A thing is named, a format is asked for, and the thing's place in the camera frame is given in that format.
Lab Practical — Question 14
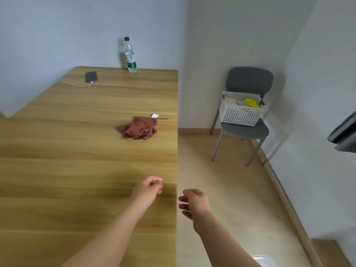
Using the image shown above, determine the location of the person's right hand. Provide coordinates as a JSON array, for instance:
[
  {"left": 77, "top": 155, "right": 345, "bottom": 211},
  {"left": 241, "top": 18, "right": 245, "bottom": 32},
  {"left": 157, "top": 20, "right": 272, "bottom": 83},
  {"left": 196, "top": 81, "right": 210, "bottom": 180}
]
[{"left": 178, "top": 188, "right": 212, "bottom": 234}]

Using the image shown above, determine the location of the person's left hand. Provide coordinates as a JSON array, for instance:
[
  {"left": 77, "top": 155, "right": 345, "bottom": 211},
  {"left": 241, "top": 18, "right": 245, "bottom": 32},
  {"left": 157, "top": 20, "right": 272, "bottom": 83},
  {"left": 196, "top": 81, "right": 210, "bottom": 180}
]
[{"left": 130, "top": 175, "right": 164, "bottom": 217}]

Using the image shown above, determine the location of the white plastic basket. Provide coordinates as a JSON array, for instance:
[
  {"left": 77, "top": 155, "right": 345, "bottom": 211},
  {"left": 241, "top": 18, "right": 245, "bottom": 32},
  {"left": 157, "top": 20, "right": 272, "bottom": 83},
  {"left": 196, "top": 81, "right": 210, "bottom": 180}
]
[{"left": 219, "top": 90, "right": 269, "bottom": 128}]

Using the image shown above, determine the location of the person's right forearm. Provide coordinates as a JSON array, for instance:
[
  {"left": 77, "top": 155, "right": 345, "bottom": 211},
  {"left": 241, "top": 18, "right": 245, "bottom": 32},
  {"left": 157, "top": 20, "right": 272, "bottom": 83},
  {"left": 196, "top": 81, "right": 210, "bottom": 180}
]
[{"left": 193, "top": 211, "right": 262, "bottom": 267}]

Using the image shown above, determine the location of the person's left forearm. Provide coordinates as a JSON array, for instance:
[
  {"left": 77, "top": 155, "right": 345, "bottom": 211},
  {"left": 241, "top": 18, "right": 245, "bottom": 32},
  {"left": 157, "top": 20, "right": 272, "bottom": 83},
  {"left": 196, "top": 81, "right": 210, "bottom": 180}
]
[{"left": 61, "top": 204, "right": 142, "bottom": 267}]

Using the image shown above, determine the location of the wooden table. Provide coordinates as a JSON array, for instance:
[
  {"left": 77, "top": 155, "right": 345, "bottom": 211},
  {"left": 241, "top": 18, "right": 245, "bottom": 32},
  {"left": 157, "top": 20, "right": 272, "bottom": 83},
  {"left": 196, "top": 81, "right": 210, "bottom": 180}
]
[{"left": 0, "top": 66, "right": 179, "bottom": 267}]

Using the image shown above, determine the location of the grey chair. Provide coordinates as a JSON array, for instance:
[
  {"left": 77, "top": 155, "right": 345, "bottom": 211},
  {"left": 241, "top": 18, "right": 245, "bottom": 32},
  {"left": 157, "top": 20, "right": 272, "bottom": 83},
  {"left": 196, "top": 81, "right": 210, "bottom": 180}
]
[{"left": 209, "top": 66, "right": 274, "bottom": 167}]

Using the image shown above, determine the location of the clear green-label water bottle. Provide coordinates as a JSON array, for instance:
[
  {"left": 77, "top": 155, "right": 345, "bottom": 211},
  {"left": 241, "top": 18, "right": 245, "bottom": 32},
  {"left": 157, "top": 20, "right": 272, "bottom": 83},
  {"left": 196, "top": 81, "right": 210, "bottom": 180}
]
[{"left": 123, "top": 36, "right": 138, "bottom": 73}]

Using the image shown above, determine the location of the dark grey curtain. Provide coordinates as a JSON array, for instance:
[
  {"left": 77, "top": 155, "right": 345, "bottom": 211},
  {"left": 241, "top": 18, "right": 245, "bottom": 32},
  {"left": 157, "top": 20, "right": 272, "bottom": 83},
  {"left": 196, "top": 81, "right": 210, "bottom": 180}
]
[{"left": 327, "top": 110, "right": 356, "bottom": 154}]

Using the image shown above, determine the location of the white charging cable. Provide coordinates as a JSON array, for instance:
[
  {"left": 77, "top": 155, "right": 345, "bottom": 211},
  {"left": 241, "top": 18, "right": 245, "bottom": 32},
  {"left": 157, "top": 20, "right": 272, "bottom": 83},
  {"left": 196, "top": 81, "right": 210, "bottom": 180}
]
[{"left": 65, "top": 81, "right": 94, "bottom": 88}]

